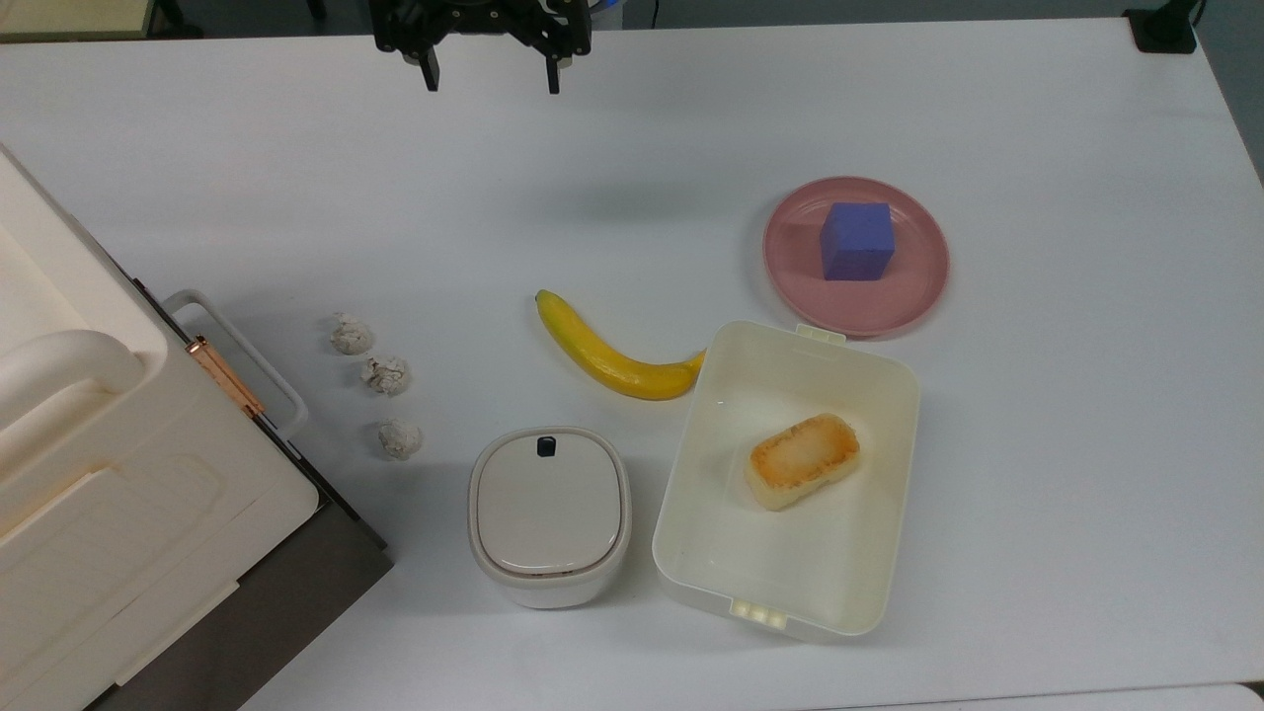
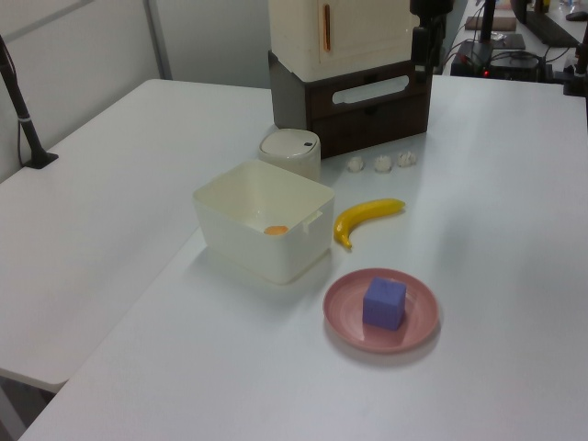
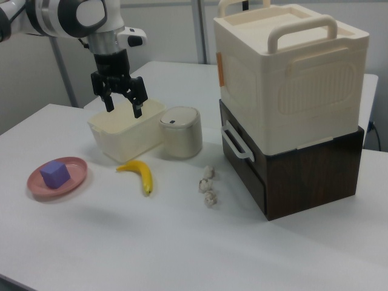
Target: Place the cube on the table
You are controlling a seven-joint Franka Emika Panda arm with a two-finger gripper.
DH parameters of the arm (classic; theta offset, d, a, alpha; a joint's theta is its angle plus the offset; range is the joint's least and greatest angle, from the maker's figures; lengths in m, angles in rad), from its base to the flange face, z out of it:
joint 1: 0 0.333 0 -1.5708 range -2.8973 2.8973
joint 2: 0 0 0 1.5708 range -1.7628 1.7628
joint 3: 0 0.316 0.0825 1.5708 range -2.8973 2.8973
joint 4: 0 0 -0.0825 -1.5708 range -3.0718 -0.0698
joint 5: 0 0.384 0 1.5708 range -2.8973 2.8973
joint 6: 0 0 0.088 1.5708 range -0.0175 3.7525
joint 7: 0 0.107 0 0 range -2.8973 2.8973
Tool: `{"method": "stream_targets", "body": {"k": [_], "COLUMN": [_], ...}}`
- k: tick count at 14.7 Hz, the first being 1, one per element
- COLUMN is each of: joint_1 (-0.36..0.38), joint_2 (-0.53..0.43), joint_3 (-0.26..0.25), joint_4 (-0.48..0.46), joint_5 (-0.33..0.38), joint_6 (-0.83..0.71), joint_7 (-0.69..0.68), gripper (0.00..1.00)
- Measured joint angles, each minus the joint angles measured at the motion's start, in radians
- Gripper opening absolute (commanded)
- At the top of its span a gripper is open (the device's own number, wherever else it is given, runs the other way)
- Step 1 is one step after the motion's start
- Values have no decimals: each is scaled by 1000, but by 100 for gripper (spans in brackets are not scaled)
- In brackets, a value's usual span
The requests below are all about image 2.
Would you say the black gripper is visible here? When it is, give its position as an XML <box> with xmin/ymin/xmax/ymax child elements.
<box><xmin>408</xmin><ymin>0</ymin><xmax>455</xmax><ymax>85</ymax></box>

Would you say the purple cube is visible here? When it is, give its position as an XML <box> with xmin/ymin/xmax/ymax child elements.
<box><xmin>362</xmin><ymin>276</ymin><xmax>408</xmax><ymax>331</ymax></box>

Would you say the black monitor stand pole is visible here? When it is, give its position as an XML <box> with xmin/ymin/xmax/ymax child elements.
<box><xmin>480</xmin><ymin>0</ymin><xmax>498</xmax><ymax>43</ymax></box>

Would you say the black electronics box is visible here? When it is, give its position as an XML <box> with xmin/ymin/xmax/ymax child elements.
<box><xmin>450</xmin><ymin>40</ymin><xmax>548</xmax><ymax>82</ymax></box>

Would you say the dark brown drawer box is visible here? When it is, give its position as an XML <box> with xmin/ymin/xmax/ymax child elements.
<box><xmin>267</xmin><ymin>49</ymin><xmax>434</xmax><ymax>161</ymax></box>

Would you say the cream plastic cabinet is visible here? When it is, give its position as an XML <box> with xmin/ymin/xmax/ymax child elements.
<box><xmin>267</xmin><ymin>0</ymin><xmax>414</xmax><ymax>79</ymax></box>

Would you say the black table clamp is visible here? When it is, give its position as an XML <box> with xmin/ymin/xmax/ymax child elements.
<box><xmin>560</xmin><ymin>43</ymin><xmax>588</xmax><ymax>97</ymax></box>

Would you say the small white trash can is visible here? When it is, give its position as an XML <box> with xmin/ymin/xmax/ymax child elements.
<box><xmin>257</xmin><ymin>128</ymin><xmax>322</xmax><ymax>181</ymax></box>

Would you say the yellow banana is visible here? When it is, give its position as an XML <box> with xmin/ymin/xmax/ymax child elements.
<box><xmin>333</xmin><ymin>198</ymin><xmax>407</xmax><ymax>250</ymax></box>

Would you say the cream open plastic bin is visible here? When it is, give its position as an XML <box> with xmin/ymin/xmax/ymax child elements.
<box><xmin>191</xmin><ymin>159</ymin><xmax>335</xmax><ymax>285</ymax></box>

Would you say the pink plate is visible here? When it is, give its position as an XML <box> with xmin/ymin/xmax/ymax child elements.
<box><xmin>322</xmin><ymin>269</ymin><xmax>441</xmax><ymax>355</ymax></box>

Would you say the white drawer handle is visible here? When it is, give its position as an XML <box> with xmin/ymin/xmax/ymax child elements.
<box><xmin>331</xmin><ymin>73</ymin><xmax>411</xmax><ymax>106</ymax></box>

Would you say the orange cabinet door handle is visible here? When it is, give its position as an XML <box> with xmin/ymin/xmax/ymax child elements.
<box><xmin>322</xmin><ymin>3</ymin><xmax>333</xmax><ymax>51</ymax></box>

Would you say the black camera stand pole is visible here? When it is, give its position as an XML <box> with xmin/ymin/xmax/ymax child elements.
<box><xmin>0</xmin><ymin>34</ymin><xmax>60</xmax><ymax>171</ymax></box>

